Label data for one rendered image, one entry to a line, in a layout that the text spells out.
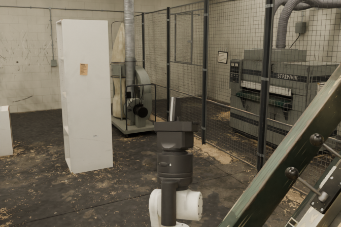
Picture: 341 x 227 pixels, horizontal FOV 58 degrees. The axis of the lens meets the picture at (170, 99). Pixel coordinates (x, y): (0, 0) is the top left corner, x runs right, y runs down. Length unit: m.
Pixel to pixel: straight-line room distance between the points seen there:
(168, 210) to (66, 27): 3.58
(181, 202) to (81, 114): 3.59
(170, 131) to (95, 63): 3.50
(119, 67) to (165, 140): 5.57
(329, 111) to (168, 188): 0.71
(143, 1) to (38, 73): 3.49
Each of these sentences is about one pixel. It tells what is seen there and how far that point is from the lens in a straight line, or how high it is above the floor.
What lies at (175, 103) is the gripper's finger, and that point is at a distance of 0.75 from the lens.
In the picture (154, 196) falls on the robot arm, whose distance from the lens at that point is 0.77.
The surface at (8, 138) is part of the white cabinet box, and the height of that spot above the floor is 0.27.
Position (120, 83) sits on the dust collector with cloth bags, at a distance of 6.32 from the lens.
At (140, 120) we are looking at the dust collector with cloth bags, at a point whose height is 0.29.
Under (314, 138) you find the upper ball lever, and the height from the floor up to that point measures 1.51.
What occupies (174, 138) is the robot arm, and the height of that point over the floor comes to 1.55.
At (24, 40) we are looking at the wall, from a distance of 8.48.
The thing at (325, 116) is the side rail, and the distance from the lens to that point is 1.21.
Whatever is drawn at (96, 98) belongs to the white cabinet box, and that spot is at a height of 1.03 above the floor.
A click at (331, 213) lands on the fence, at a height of 1.31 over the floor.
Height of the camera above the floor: 1.78
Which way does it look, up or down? 11 degrees down
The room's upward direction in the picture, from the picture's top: straight up
